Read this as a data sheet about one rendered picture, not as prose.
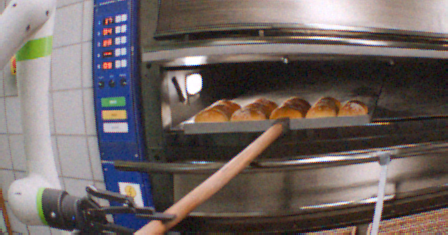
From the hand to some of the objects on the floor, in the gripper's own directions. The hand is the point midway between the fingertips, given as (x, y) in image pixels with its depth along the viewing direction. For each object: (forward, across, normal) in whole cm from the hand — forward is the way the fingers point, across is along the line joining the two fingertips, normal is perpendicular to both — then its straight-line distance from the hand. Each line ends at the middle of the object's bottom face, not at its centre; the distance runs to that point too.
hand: (157, 225), depth 132 cm
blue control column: (-46, +120, -195) cm, 234 cm away
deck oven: (+51, +120, -195) cm, 235 cm away
